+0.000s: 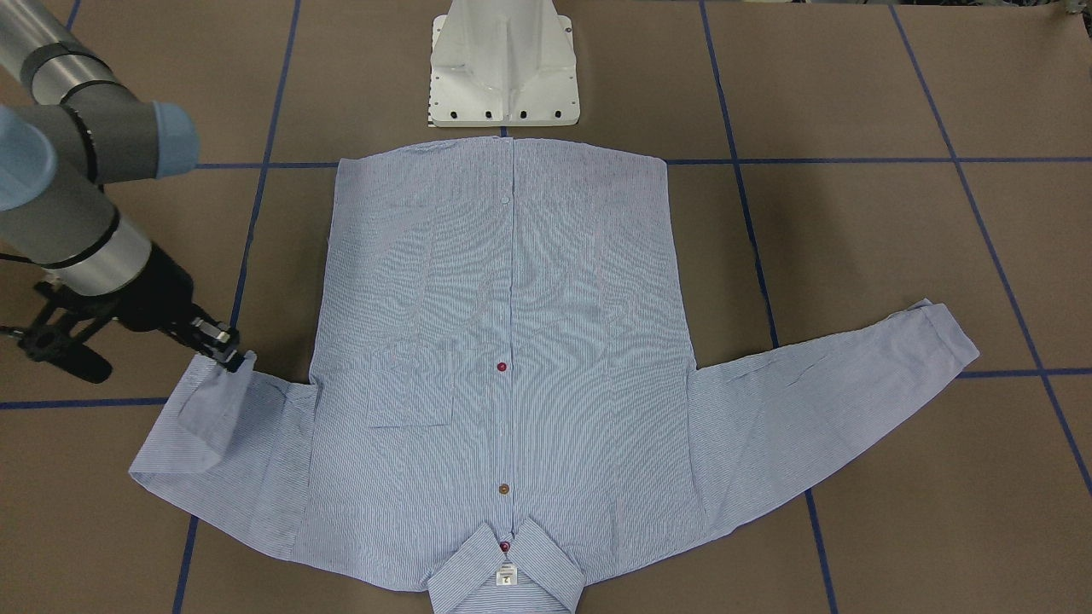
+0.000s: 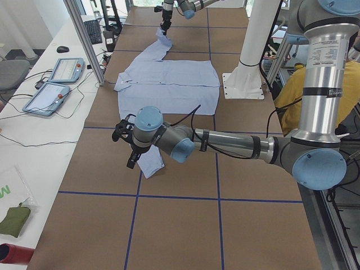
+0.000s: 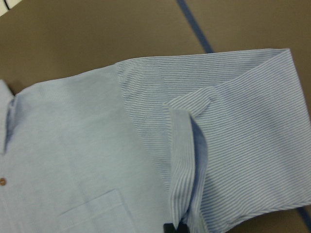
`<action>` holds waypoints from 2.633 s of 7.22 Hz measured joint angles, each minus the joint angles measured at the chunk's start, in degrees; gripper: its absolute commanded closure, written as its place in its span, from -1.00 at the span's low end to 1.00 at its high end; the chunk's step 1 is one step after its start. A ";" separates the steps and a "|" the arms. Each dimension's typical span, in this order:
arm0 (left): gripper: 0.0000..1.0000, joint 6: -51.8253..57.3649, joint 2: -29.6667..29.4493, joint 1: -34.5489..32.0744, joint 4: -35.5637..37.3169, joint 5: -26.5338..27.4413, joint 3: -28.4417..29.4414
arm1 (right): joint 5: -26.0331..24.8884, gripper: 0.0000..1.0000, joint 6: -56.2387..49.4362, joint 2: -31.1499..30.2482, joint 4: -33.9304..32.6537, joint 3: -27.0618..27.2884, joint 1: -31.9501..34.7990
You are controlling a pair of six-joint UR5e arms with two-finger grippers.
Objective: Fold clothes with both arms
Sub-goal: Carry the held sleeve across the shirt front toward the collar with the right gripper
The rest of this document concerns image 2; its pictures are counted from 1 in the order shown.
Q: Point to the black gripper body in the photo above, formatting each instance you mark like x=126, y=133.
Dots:
x=167, y=14
x=136, y=149

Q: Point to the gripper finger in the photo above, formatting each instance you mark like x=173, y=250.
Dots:
x=134, y=157
x=163, y=31

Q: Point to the light blue striped shirt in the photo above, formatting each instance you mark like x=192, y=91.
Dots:
x=152, y=87

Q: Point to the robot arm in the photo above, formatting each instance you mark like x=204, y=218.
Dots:
x=311, y=152
x=188, y=8

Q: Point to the black keyboard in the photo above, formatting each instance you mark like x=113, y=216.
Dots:
x=93, y=30

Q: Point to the upper blue teach pendant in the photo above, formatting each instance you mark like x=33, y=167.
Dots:
x=67, y=70

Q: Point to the blue teach pendant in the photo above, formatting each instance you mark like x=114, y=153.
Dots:
x=47, y=99
x=67, y=70

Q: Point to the lower blue teach pendant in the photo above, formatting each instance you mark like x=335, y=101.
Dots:
x=47, y=99

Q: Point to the black computer mouse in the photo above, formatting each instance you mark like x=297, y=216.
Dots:
x=62, y=49

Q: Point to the green cloth pouch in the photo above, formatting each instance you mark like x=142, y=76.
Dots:
x=14, y=220

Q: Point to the person in yellow shirt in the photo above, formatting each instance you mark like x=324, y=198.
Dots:
x=319, y=96

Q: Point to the red cylinder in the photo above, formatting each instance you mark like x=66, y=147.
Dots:
x=13, y=254

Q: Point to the aluminium frame post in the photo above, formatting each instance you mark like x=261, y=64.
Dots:
x=77, y=20

